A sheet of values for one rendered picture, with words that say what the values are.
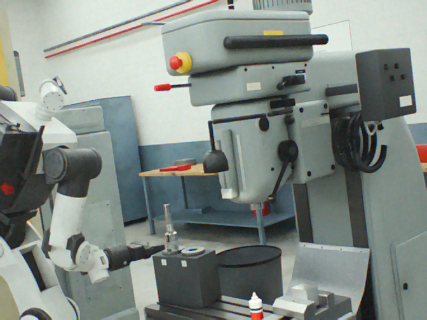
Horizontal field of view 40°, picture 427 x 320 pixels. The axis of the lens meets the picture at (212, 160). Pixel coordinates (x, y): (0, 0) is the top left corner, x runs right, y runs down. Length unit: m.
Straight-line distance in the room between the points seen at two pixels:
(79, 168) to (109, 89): 8.31
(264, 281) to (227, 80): 2.26
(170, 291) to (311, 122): 0.85
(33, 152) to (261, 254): 2.65
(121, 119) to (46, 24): 3.19
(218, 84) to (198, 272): 0.74
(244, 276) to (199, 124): 4.80
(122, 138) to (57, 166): 7.48
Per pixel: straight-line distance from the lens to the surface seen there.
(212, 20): 1.67
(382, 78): 1.82
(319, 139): 1.96
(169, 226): 2.27
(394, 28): 6.37
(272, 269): 3.84
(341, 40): 6.71
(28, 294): 2.02
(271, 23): 1.82
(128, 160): 9.22
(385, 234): 2.15
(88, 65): 10.51
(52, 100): 1.86
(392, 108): 1.85
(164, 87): 1.78
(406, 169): 2.28
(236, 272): 3.78
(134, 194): 9.29
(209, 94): 1.80
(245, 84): 1.71
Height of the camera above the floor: 1.61
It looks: 5 degrees down
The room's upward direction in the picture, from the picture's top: 8 degrees counter-clockwise
